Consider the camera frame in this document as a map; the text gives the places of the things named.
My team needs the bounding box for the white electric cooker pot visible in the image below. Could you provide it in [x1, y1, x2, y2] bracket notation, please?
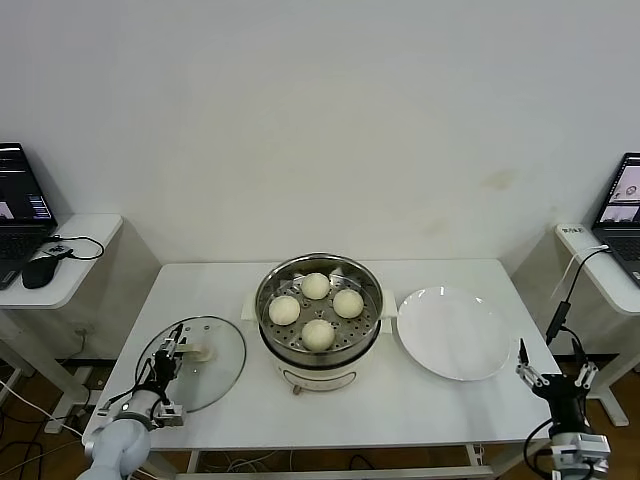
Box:
[257, 319, 394, 398]

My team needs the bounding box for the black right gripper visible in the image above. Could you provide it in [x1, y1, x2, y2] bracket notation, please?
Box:
[516, 338, 600, 436]

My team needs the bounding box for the grey laptop with pink windows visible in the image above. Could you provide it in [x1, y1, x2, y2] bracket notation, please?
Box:
[591, 152, 640, 289]

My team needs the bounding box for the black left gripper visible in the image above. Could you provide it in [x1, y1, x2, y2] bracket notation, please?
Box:
[150, 323, 187, 394]

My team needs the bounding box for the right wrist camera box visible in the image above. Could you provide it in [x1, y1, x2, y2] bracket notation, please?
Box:
[549, 433, 611, 469]

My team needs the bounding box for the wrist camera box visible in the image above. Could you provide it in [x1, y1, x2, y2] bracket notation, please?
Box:
[549, 433, 611, 469]
[152, 399, 186, 429]

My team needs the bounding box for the white work table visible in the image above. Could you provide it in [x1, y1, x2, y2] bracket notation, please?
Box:
[83, 258, 591, 480]

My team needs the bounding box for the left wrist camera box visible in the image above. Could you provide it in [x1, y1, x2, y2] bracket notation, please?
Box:
[152, 399, 186, 429]

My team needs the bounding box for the round white plate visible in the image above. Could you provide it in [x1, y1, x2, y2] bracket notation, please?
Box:
[397, 286, 513, 382]

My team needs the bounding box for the black cable with adapter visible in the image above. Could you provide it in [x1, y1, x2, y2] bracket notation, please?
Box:
[546, 247, 612, 401]

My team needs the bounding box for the black computer mouse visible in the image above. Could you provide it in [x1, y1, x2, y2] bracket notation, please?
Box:
[21, 256, 61, 290]

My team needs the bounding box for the white steamed baozi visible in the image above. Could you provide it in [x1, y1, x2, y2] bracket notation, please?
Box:
[268, 294, 302, 326]
[300, 271, 331, 300]
[300, 319, 335, 351]
[332, 289, 365, 319]

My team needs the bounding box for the black laptop with dark screen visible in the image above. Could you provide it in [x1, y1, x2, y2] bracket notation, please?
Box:
[0, 142, 59, 290]

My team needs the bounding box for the thin black hub cable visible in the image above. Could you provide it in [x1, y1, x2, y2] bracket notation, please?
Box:
[51, 232, 106, 261]

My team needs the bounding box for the white side table with mouse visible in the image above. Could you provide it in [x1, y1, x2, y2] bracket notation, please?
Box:
[0, 213, 124, 434]

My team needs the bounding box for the white floor cable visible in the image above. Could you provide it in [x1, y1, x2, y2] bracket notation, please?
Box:
[0, 377, 84, 436]

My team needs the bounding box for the white side table with label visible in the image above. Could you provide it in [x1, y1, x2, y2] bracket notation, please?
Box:
[555, 222, 640, 429]

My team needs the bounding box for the perforated steel steamer basket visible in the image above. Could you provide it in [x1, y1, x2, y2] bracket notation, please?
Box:
[241, 253, 400, 362]

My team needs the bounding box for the round glass pot lid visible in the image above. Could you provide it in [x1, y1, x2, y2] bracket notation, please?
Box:
[135, 315, 248, 414]

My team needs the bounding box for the white loose cable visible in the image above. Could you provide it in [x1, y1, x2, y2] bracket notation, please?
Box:
[552, 244, 609, 300]

